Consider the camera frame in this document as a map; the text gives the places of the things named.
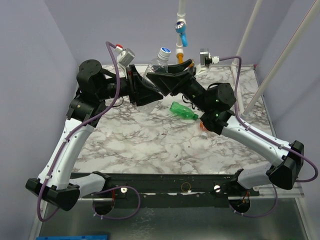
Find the blue tray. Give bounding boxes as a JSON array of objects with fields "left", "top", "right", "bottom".
[{"left": 36, "top": 234, "right": 110, "bottom": 240}]

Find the white diagonal pole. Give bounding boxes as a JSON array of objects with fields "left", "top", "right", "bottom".
[{"left": 242, "top": 0, "right": 320, "bottom": 116}]

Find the green plastic bottle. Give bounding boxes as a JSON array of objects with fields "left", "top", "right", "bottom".
[{"left": 169, "top": 101, "right": 199, "bottom": 120}]

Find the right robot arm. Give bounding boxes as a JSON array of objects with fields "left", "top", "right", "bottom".
[{"left": 146, "top": 69, "right": 304, "bottom": 196}]

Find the clear plastic bottle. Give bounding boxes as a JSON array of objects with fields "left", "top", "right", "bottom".
[{"left": 137, "top": 57, "right": 168, "bottom": 114}]

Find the white blue bottle cap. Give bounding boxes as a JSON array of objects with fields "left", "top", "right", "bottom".
[{"left": 157, "top": 47, "right": 171, "bottom": 61}]

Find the yellow faucet tap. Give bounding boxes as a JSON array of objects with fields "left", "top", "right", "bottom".
[{"left": 176, "top": 52, "right": 184, "bottom": 64}]

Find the aluminium extrusion rail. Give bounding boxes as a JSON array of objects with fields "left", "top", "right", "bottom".
[{"left": 253, "top": 183, "right": 305, "bottom": 199}]

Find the orange plastic bottle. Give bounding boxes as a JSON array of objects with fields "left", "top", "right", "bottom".
[{"left": 199, "top": 121, "right": 208, "bottom": 139}]

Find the blue faucet tap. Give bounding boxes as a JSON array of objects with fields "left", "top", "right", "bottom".
[{"left": 174, "top": 20, "right": 188, "bottom": 47}]

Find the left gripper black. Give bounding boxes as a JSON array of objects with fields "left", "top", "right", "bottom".
[{"left": 97, "top": 64, "right": 164, "bottom": 106}]

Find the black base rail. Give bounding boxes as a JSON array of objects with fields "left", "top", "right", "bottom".
[{"left": 61, "top": 171, "right": 259, "bottom": 211}]

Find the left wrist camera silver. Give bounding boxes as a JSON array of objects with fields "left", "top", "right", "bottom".
[{"left": 117, "top": 48, "right": 135, "bottom": 68}]

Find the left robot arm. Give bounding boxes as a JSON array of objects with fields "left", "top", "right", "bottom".
[{"left": 25, "top": 59, "right": 163, "bottom": 211}]

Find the white pipe stand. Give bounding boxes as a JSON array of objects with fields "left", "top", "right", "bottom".
[{"left": 175, "top": 0, "right": 186, "bottom": 54}]

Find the white rear pole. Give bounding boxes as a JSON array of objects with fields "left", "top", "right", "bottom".
[{"left": 236, "top": 0, "right": 263, "bottom": 56}]

